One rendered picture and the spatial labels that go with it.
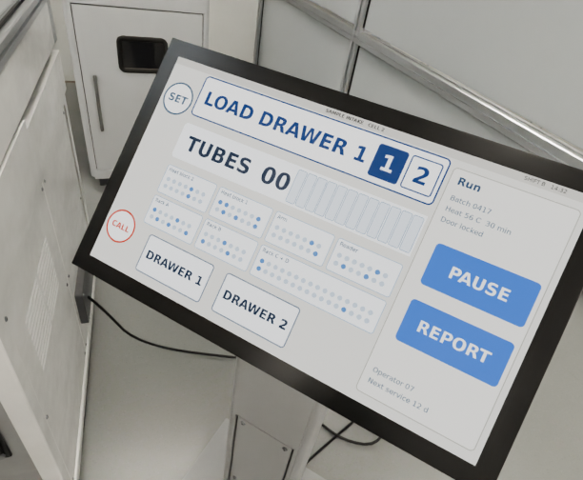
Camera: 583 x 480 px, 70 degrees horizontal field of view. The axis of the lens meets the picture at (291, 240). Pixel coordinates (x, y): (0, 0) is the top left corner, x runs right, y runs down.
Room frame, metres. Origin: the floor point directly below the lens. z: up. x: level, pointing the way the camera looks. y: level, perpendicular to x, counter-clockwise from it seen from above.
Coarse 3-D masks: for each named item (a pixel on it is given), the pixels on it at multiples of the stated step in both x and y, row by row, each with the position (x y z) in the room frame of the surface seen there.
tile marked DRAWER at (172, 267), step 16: (160, 240) 0.37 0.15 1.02; (144, 256) 0.36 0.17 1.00; (160, 256) 0.36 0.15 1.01; (176, 256) 0.35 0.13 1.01; (192, 256) 0.35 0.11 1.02; (144, 272) 0.34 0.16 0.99; (160, 272) 0.34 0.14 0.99; (176, 272) 0.34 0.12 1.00; (192, 272) 0.34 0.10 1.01; (208, 272) 0.34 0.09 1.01; (176, 288) 0.33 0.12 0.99; (192, 288) 0.33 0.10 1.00
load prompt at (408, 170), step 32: (224, 96) 0.48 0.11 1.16; (256, 96) 0.47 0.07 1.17; (256, 128) 0.45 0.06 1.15; (288, 128) 0.44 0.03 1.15; (320, 128) 0.44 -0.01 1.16; (352, 128) 0.43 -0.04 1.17; (320, 160) 0.41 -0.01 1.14; (352, 160) 0.41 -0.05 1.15; (384, 160) 0.40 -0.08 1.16; (416, 160) 0.40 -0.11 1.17; (448, 160) 0.39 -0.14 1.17; (416, 192) 0.38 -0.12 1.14
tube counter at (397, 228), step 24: (264, 168) 0.41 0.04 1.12; (288, 168) 0.41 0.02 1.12; (264, 192) 0.39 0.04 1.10; (288, 192) 0.39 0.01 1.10; (312, 192) 0.39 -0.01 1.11; (336, 192) 0.38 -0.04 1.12; (360, 192) 0.38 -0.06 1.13; (336, 216) 0.37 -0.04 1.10; (360, 216) 0.36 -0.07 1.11; (384, 216) 0.36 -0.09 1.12; (408, 216) 0.36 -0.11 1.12; (384, 240) 0.34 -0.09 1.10; (408, 240) 0.34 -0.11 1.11
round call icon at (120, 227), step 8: (112, 208) 0.40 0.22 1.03; (120, 208) 0.40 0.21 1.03; (112, 216) 0.40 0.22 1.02; (120, 216) 0.39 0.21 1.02; (128, 216) 0.39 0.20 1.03; (136, 216) 0.39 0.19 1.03; (112, 224) 0.39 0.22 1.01; (120, 224) 0.39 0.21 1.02; (128, 224) 0.39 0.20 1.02; (136, 224) 0.39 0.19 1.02; (104, 232) 0.38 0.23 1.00; (112, 232) 0.38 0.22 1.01; (120, 232) 0.38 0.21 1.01; (128, 232) 0.38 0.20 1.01; (112, 240) 0.38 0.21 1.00; (120, 240) 0.37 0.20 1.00; (128, 240) 0.37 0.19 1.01
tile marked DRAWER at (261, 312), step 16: (224, 288) 0.32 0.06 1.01; (240, 288) 0.32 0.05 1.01; (256, 288) 0.32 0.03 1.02; (224, 304) 0.31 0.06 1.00; (240, 304) 0.31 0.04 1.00; (256, 304) 0.31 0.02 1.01; (272, 304) 0.31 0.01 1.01; (288, 304) 0.31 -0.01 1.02; (240, 320) 0.30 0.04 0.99; (256, 320) 0.30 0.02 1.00; (272, 320) 0.30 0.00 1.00; (288, 320) 0.30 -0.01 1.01; (272, 336) 0.28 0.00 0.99; (288, 336) 0.28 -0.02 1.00
